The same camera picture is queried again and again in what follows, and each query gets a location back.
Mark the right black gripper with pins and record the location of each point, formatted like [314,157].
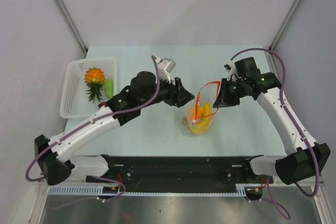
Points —
[223,99]

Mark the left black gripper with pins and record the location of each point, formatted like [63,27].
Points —
[177,95]

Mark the clear zip top bag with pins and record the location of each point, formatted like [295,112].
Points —
[207,93]

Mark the green fake pepper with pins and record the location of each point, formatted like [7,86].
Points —
[109,87]

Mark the orange fake pineapple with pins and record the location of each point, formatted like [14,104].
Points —
[94,80]

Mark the orange fake mango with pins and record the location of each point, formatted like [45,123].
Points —
[196,113]

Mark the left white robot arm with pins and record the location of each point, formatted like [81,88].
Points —
[54,154]

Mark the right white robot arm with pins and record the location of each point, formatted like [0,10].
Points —
[305,157]

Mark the yellow fake banana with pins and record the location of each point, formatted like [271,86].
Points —
[203,122]

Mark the white plastic basket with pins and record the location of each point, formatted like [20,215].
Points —
[75,102]

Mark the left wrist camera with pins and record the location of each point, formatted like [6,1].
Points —
[165,66]

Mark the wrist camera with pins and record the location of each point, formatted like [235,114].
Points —
[245,68]
[165,66]

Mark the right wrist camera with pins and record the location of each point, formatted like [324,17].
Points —
[245,68]

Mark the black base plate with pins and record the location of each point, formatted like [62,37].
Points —
[191,175]

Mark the left aluminium frame post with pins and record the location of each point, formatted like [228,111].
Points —
[71,25]

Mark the aluminium frame post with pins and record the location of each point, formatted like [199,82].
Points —
[285,23]
[71,25]

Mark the right aluminium frame post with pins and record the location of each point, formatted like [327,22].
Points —
[285,23]

